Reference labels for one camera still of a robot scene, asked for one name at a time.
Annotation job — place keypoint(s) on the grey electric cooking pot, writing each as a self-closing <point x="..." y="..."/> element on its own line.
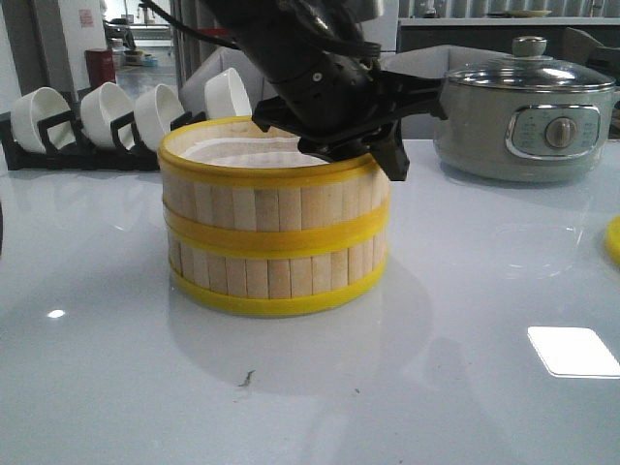
<point x="523" y="136"/>

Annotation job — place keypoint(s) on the white bowl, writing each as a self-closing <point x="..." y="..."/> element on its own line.
<point x="225" y="96"/>
<point x="29" y="110"/>
<point x="99" y="107"/>
<point x="154" y="112"/>

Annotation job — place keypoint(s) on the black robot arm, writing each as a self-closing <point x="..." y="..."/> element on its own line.
<point x="286" y="27"/>

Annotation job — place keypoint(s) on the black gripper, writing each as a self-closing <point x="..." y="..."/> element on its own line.
<point x="340" y="108"/>

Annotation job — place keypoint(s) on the grey chair left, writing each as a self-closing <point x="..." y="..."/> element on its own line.
<point x="191" y="94"/>

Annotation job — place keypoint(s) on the black bowl rack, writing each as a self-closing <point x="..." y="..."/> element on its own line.
<point x="68" y="147"/>

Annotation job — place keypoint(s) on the white bowl right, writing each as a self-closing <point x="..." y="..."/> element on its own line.
<point x="225" y="96"/>

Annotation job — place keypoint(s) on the white bowl far left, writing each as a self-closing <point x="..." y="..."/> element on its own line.
<point x="29" y="110"/>

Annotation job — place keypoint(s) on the glass pot lid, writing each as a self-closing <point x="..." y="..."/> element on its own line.
<point x="529" y="69"/>

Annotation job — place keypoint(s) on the bamboo steamer tray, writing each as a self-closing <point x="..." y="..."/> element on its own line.
<point x="268" y="213"/>
<point x="278" y="287"/>

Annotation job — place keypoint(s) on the grey chair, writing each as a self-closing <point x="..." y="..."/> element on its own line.
<point x="431" y="62"/>
<point x="191" y="94"/>

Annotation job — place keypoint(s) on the white cabinet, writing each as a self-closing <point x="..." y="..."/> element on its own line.
<point x="379" y="22"/>

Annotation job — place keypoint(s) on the bamboo steamer lid yellow rim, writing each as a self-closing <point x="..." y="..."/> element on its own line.
<point x="612" y="240"/>

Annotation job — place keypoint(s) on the red bin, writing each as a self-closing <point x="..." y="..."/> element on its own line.
<point x="100" y="66"/>

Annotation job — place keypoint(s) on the grey chair right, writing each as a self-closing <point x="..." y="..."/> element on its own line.
<point x="431" y="62"/>

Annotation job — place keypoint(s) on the white liner cloth upper tray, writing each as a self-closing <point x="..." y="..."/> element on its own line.
<point x="251" y="153"/>

